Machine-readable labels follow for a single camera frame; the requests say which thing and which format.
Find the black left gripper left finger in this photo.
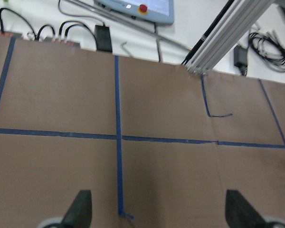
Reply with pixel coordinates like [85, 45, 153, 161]
[61, 190, 92, 228]

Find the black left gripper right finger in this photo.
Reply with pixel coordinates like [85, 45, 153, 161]
[225, 190, 276, 228]

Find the black power adapter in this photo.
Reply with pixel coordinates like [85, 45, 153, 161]
[95, 25, 113, 53]

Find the blue teach pendant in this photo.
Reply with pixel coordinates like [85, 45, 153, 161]
[96, 0, 174, 25]

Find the coiled black cable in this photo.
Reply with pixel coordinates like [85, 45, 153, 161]
[248, 32, 285, 72]

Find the aluminium frame post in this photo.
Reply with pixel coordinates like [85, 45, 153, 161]
[181, 0, 273, 75]

